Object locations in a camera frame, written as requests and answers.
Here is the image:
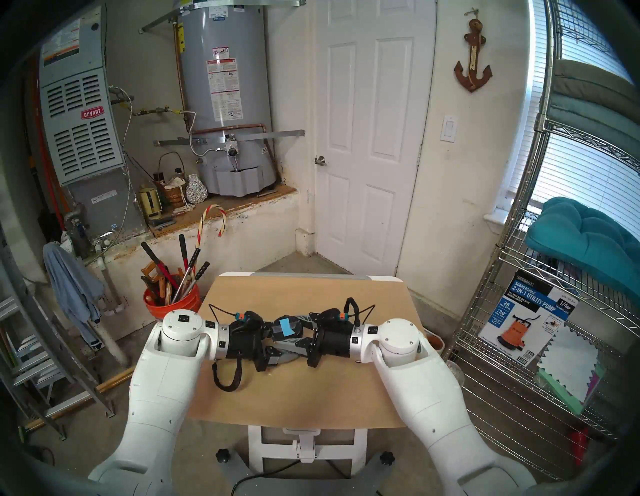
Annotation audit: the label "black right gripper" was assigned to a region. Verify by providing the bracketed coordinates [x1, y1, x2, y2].
[275, 311, 354, 369]

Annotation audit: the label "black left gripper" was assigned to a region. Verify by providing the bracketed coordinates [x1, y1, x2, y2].
[227, 323, 299, 374]

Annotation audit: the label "black jar lid blue tape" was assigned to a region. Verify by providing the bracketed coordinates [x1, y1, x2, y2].
[272, 315, 305, 342]

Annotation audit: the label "wooden top work table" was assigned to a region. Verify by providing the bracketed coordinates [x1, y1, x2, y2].
[187, 275, 426, 430]
[216, 271, 406, 496]

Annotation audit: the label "black grip metal tool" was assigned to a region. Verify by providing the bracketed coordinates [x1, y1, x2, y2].
[182, 261, 211, 301]
[172, 247, 202, 301]

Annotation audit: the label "orange plastic bucket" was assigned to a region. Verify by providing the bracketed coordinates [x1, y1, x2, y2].
[143, 287, 202, 322]

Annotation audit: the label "striped candy cane decoration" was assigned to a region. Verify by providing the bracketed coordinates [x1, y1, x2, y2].
[187, 204, 228, 281]

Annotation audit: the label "wooden platform board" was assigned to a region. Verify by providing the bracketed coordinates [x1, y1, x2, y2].
[147, 184, 297, 238]

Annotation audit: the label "wooden pole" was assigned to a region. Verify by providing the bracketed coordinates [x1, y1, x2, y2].
[22, 366, 136, 432]

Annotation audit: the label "white PVC pipe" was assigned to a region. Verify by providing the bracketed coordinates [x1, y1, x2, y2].
[92, 257, 131, 366]

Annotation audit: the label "crumpled foil bundle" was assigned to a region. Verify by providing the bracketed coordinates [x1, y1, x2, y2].
[185, 173, 208, 204]

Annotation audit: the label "white panel door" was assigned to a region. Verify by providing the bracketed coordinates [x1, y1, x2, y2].
[314, 0, 438, 277]

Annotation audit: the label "yellow kettle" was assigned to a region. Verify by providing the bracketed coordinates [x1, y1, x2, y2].
[137, 186, 163, 221]

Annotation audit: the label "blue hanging towel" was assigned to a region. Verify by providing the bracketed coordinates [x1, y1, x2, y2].
[42, 241, 106, 348]

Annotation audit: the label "utility pump box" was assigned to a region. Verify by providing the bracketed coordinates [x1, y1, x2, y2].
[478, 270, 580, 368]

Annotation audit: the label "white window sill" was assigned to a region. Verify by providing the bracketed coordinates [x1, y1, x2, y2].
[483, 207, 516, 235]

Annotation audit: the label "flexible metal conduit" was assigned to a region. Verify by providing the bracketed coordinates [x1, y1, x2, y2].
[100, 86, 135, 248]

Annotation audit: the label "white zigzag edged sheet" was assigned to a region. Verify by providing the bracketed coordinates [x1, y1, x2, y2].
[537, 325, 599, 396]

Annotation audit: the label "brass gas pipe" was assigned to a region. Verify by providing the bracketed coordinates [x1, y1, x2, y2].
[120, 104, 190, 118]

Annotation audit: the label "green foam sheet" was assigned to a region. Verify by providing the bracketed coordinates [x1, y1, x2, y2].
[537, 367, 606, 417]

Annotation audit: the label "grey water heater tank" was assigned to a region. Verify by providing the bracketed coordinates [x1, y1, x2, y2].
[173, 0, 279, 197]

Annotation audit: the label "aluminium ladder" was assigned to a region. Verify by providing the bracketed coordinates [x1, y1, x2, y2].
[0, 220, 116, 441]

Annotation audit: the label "teal tufted cushion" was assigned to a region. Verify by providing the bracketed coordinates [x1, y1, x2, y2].
[525, 196, 640, 306]

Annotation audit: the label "grey Bryant furnace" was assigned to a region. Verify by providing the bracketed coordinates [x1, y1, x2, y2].
[39, 5, 146, 236]

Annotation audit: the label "small red object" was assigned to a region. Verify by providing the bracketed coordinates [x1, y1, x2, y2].
[567, 427, 591, 466]

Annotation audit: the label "white window blinds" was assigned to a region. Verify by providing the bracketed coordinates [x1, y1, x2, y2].
[505, 0, 640, 226]

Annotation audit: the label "grey green folded cushion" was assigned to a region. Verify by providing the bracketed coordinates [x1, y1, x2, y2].
[545, 92, 640, 161]

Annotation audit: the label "olive folded cushion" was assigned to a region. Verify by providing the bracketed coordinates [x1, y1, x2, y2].
[555, 59, 640, 108]

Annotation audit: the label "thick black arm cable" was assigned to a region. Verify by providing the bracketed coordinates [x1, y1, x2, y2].
[212, 357, 244, 392]

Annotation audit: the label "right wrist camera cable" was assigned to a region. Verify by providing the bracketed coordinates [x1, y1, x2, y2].
[344, 297, 377, 327]

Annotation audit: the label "wooden saw handle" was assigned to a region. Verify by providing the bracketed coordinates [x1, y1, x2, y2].
[141, 261, 163, 306]

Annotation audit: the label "long red black tool handle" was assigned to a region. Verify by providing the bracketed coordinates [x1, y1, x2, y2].
[141, 241, 180, 291]

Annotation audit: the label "wicker basket with handle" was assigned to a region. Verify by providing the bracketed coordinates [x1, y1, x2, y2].
[157, 151, 187, 208]

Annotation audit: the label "straight metal heater strap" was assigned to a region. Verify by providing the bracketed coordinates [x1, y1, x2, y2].
[153, 130, 306, 147]

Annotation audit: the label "rusty anchor wall decoration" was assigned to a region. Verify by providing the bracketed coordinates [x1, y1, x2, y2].
[453, 7, 493, 93]

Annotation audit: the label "chrome wire shelf rack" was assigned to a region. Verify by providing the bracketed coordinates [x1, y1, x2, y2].
[452, 0, 640, 488]

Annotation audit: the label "angled metal heater strap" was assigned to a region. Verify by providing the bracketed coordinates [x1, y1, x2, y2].
[139, 0, 307, 35]

